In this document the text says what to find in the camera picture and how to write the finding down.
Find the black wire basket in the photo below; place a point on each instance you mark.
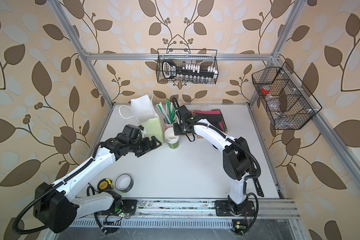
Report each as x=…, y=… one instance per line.
x=203, y=57
x=297, y=102

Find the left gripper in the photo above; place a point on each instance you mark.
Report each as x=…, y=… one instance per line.
x=154, y=145

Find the black wire basket right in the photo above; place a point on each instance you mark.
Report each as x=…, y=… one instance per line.
x=297, y=102

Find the black wire basket back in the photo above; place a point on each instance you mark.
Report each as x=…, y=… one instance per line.
x=203, y=57

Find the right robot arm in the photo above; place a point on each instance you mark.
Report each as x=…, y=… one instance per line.
x=238, y=162

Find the green white paper bag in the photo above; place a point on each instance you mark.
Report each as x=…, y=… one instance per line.
x=143, y=111

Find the stack of coloured napkins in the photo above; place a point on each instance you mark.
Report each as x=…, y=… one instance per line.
x=215, y=117

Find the grey duct tape roll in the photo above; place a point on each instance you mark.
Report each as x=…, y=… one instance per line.
x=124, y=183

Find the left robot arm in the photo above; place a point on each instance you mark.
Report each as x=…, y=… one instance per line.
x=57, y=205

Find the red capped plastic bottle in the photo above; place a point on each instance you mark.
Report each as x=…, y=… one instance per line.
x=272, y=101

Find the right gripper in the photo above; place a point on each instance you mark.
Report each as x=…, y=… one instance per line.
x=176, y=130

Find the cup of wrapped straws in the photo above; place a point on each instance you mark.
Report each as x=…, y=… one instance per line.
x=168, y=113

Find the yellow black tape measure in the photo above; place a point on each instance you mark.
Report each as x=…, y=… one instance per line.
x=105, y=185

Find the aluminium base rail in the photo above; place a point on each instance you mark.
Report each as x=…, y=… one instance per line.
x=274, y=209

